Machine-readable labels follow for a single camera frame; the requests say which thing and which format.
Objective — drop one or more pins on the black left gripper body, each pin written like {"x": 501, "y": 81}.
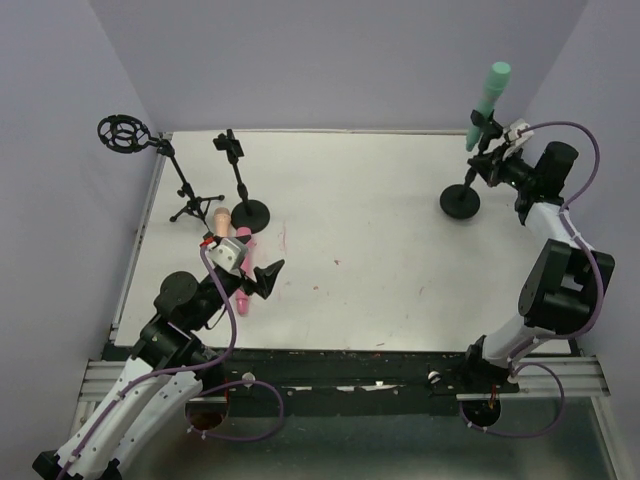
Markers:
{"x": 251, "y": 284}

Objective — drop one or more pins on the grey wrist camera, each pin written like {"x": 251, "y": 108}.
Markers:
{"x": 229, "y": 254}
{"x": 516, "y": 135}

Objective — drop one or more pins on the pink toy microphone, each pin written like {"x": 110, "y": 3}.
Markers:
{"x": 242, "y": 299}

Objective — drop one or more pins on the mint green toy microphone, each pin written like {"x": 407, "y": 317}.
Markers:
{"x": 494, "y": 85}

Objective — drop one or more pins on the beige toy microphone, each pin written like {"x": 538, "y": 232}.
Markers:
{"x": 222, "y": 222}

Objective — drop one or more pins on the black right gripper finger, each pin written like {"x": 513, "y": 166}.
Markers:
{"x": 498, "y": 151}
{"x": 482, "y": 165}

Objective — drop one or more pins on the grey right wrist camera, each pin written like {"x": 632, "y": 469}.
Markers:
{"x": 516, "y": 135}

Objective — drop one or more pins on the black round-base clamp stand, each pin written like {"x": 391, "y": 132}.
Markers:
{"x": 249, "y": 212}

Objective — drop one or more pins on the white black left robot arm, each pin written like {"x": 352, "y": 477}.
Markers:
{"x": 167, "y": 366}

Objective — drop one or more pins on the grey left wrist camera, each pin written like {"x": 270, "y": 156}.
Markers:
{"x": 229, "y": 254}

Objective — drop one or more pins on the black robot base mounting bar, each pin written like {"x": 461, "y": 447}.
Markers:
{"x": 330, "y": 383}

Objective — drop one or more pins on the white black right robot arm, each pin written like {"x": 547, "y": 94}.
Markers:
{"x": 569, "y": 278}

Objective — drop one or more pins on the aluminium extrusion rail frame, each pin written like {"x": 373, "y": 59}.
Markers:
{"x": 479, "y": 413}

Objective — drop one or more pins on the black round-base clip mic stand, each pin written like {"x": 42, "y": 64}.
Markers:
{"x": 461, "y": 201}

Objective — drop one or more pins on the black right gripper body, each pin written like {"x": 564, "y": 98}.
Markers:
{"x": 488, "y": 161}

